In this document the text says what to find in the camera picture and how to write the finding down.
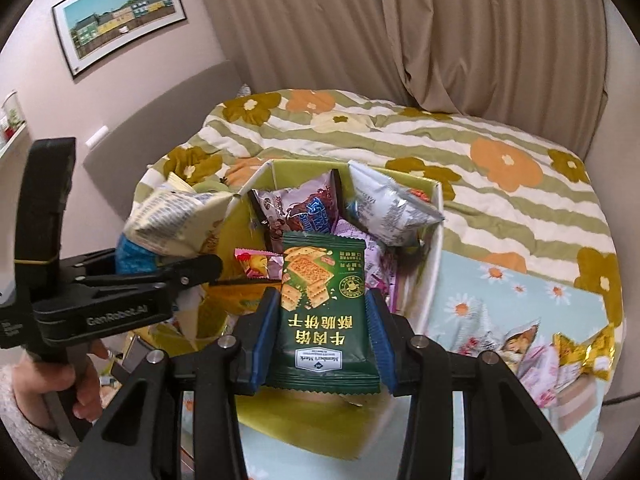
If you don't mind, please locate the green cracker packet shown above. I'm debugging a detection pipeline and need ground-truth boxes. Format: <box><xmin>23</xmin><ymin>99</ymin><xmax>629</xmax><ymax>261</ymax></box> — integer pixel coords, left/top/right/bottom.
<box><xmin>266</xmin><ymin>232</ymin><xmax>380</xmax><ymax>396</ymax></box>

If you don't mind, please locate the blue yellow snack bag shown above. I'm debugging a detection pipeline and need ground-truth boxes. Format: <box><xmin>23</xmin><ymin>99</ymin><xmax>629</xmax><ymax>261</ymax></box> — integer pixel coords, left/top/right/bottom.
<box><xmin>115</xmin><ymin>188</ymin><xmax>234</xmax><ymax>275</ymax></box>

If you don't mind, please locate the gold foil snack bag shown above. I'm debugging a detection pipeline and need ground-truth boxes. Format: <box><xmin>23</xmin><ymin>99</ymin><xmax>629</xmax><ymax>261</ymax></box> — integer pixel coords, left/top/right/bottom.
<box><xmin>552</xmin><ymin>324</ymin><xmax>616</xmax><ymax>389</ymax></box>

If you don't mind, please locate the magenta snack bag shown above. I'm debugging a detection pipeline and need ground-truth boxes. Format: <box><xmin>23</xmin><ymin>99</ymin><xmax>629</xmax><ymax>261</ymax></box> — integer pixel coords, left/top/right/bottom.
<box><xmin>333</xmin><ymin>219</ymin><xmax>398</xmax><ymax>312</ymax></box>

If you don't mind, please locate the left hand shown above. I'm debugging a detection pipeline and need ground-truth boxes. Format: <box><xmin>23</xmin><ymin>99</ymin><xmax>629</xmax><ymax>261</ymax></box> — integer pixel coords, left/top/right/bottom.
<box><xmin>12</xmin><ymin>340</ymin><xmax>108</xmax><ymax>431</ymax></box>

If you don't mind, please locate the light blue daisy tablecloth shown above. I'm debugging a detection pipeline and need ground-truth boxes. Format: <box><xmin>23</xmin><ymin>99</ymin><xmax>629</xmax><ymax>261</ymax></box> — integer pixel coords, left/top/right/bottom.
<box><xmin>179</xmin><ymin>249</ymin><xmax>622</xmax><ymax>480</ymax></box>

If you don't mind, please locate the green cardboard box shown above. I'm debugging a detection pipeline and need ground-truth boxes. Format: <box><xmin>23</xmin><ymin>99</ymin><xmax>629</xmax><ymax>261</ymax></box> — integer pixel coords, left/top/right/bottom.
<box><xmin>208</xmin><ymin>159</ymin><xmax>444</xmax><ymax>460</ymax></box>

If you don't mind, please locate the silver snack bag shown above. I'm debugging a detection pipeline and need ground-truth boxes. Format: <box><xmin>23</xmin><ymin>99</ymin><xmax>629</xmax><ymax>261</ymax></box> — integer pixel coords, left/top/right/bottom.
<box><xmin>348</xmin><ymin>160</ymin><xmax>444</xmax><ymax>247</ymax></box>

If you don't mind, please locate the nut snack bag white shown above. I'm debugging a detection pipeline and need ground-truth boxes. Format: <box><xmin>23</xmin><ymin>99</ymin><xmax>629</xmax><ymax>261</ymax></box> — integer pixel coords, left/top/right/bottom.
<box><xmin>497</xmin><ymin>320</ymin><xmax>540</xmax><ymax>373</ymax></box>

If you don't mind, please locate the grey headboard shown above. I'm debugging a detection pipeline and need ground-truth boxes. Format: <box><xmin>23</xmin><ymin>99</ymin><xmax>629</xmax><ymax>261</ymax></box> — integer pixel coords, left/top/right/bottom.
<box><xmin>84</xmin><ymin>61</ymin><xmax>242</xmax><ymax>219</ymax></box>

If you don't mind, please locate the pink white candy bag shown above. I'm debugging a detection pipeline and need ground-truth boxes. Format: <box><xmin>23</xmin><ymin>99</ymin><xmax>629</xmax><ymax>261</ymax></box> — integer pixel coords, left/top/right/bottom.
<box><xmin>518</xmin><ymin>341</ymin><xmax>559</xmax><ymax>408</ymax></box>

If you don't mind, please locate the floral striped bed quilt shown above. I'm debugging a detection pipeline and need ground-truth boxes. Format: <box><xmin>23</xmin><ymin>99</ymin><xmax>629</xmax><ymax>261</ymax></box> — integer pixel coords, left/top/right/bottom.
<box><xmin>131</xmin><ymin>88</ymin><xmax>626</xmax><ymax>331</ymax></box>

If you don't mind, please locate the pink wrapped cake pack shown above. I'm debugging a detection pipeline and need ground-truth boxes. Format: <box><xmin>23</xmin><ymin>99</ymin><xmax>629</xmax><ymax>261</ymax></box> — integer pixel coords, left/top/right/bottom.
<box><xmin>550</xmin><ymin>375</ymin><xmax>598</xmax><ymax>434</ymax></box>

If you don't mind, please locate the framed houses picture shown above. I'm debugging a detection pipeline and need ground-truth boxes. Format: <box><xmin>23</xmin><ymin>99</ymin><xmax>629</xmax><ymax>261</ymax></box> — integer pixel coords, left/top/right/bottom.
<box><xmin>52</xmin><ymin>0</ymin><xmax>186</xmax><ymax>78</ymax></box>

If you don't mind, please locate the beige curtain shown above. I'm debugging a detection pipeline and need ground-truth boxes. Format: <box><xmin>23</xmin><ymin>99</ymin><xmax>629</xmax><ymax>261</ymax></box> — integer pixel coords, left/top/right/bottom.
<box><xmin>204</xmin><ymin>0</ymin><xmax>606</xmax><ymax>155</ymax></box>

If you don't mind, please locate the white wall switch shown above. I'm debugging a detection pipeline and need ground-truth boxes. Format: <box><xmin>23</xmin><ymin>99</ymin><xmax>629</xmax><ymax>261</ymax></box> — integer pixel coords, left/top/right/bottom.
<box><xmin>85</xmin><ymin>126</ymin><xmax>110</xmax><ymax>150</ymax></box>

